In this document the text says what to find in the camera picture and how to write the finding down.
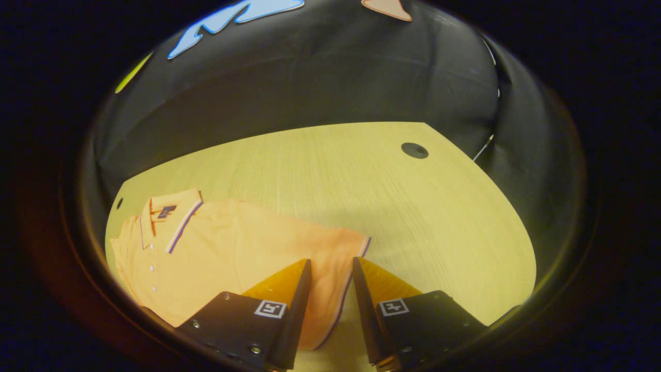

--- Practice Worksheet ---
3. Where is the thin white cable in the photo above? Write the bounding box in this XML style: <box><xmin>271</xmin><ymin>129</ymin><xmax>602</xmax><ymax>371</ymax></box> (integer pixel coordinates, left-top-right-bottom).
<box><xmin>471</xmin><ymin>134</ymin><xmax>495</xmax><ymax>163</ymax></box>

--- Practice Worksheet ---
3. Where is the black backdrop cloth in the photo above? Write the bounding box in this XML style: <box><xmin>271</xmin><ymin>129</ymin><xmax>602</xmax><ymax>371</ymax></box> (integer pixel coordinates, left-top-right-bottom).
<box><xmin>85</xmin><ymin>0</ymin><xmax>584</xmax><ymax>290</ymax></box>

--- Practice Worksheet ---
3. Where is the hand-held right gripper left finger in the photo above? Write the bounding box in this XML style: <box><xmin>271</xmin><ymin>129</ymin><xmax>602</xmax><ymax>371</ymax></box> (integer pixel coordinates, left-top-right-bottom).
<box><xmin>176</xmin><ymin>258</ymin><xmax>312</xmax><ymax>371</ymax></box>

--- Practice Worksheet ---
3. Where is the orange T-shirt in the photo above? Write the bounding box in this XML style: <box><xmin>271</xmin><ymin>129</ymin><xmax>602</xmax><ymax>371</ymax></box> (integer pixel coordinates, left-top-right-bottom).
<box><xmin>110</xmin><ymin>188</ymin><xmax>372</xmax><ymax>351</ymax></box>

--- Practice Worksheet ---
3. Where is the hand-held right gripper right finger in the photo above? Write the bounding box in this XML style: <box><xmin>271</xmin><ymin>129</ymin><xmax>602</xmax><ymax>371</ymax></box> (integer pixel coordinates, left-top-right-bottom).
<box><xmin>352</xmin><ymin>256</ymin><xmax>489</xmax><ymax>372</ymax></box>

